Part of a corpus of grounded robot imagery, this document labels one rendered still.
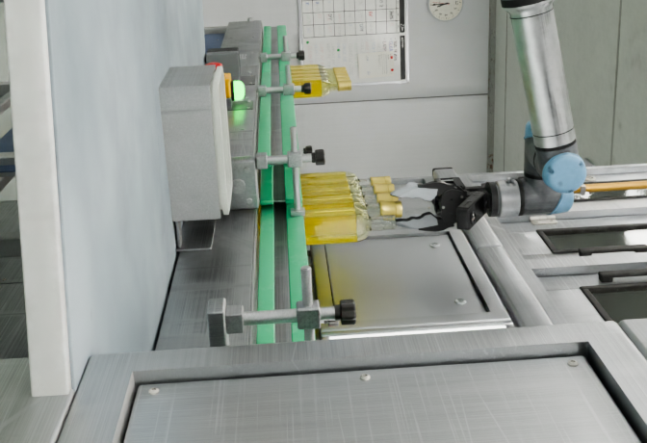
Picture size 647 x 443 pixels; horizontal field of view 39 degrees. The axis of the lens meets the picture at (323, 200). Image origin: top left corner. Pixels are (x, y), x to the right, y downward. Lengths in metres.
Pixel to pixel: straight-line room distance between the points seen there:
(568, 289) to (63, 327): 1.28
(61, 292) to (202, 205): 0.71
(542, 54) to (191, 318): 0.77
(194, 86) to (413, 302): 0.60
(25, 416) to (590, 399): 0.46
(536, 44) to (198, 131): 0.61
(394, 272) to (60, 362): 1.14
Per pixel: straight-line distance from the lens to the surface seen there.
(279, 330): 1.28
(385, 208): 1.80
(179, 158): 1.46
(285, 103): 2.16
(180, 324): 1.28
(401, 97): 7.83
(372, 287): 1.79
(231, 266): 1.44
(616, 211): 2.31
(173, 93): 1.44
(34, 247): 0.80
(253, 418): 0.76
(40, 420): 0.78
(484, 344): 0.84
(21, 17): 0.81
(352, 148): 7.90
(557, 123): 1.69
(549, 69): 1.66
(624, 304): 1.86
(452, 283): 1.80
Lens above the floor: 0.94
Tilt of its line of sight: 2 degrees up
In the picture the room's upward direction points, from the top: 87 degrees clockwise
